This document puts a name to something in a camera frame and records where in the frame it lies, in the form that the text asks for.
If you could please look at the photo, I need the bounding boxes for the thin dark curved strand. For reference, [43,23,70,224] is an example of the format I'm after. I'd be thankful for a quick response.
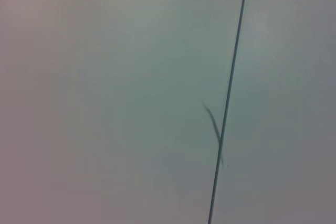
[201,100,225,168]

